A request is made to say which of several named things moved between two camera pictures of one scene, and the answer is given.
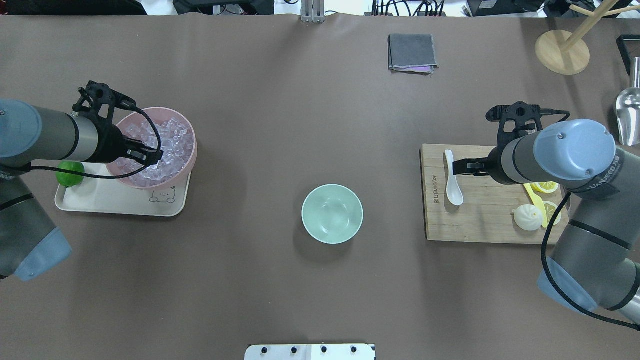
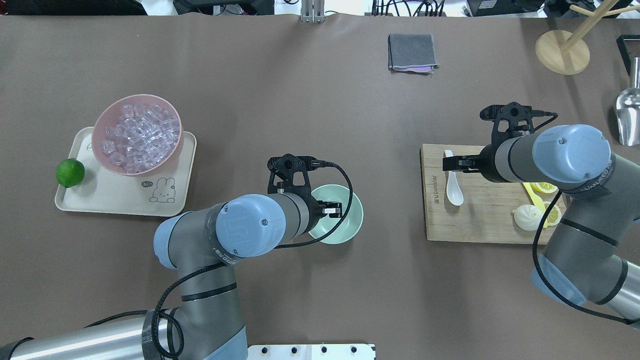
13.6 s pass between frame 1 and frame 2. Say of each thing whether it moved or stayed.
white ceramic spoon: stayed
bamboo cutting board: stayed
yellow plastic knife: stayed
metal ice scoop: stayed
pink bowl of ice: moved
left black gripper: moved
